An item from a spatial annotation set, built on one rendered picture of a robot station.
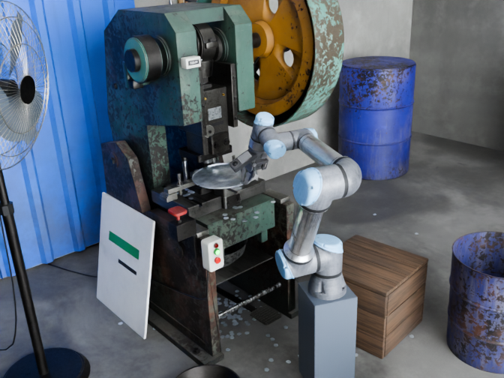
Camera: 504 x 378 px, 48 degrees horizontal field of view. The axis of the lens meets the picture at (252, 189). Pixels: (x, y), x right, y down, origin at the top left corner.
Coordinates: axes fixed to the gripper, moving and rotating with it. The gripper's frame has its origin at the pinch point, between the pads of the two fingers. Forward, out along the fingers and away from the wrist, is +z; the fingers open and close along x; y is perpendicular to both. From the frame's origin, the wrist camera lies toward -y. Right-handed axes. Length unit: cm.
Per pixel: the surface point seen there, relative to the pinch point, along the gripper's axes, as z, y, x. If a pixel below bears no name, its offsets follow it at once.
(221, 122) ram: -12.0, 1.9, 26.7
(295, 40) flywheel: -45, 37, 32
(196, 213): 15.6, -19.2, 3.7
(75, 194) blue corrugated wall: 92, -38, 104
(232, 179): 4.4, -0.6, 7.0
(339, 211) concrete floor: 105, 126, 37
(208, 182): 6.6, -10.3, 10.9
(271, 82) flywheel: -20, 34, 38
